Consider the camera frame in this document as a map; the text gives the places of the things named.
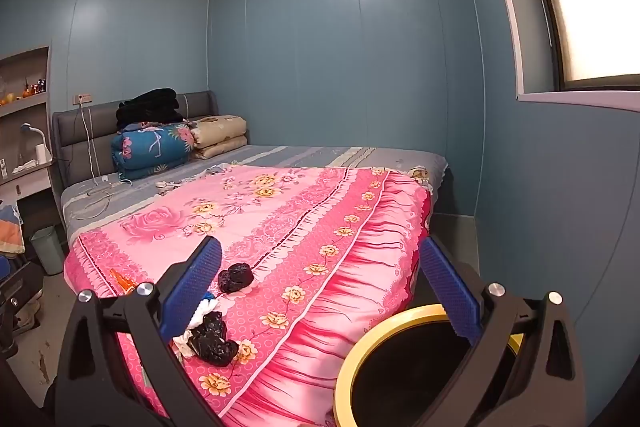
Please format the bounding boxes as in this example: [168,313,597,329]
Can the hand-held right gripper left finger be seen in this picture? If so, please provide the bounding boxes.
[55,236,223,427]

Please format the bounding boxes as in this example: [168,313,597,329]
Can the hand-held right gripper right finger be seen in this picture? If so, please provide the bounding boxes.
[419,237,586,427]

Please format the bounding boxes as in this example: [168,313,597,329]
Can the white tissue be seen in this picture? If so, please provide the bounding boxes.
[172,298,221,360]

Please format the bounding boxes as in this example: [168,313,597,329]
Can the large orange peel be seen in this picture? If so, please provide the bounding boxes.
[109,269,137,297]

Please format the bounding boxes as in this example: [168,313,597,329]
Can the black bin with yellow rim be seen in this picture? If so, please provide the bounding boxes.
[334,304,523,427]

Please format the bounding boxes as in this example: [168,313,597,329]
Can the small black plastic bag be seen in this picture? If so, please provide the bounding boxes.
[218,262,254,294]

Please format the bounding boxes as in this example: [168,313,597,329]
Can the large black plastic bag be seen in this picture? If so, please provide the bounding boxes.
[189,311,240,367]

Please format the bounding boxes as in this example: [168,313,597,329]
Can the pink floral quilt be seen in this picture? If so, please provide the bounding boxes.
[64,164,433,427]

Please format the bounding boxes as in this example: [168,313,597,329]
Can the blue floral folded quilt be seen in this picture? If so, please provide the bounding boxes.
[111,123,197,181]

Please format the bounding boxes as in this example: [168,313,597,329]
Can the green waste bin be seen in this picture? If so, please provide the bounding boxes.
[30,225,67,276]

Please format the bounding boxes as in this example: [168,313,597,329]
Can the beige pillows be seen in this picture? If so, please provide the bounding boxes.
[189,115,249,160]

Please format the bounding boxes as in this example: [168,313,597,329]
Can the black chair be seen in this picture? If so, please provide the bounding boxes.
[0,257,43,358]

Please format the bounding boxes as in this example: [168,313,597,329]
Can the black clothes pile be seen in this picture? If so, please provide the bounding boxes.
[116,88,184,132]

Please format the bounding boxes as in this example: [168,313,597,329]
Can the orange and blue cloth pile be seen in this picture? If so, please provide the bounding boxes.
[0,202,25,255]

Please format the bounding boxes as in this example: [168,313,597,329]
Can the white desk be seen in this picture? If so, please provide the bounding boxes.
[0,157,56,233]

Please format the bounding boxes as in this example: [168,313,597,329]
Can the white desk lamp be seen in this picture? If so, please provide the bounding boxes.
[20,122,52,164]

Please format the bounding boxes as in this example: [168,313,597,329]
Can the window with white sill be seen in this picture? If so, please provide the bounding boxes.
[470,0,640,114]

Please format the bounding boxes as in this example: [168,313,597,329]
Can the white charging cable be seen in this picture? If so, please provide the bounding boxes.
[75,101,131,220]

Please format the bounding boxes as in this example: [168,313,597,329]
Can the white wall shelf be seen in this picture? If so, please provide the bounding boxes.
[0,46,53,158]

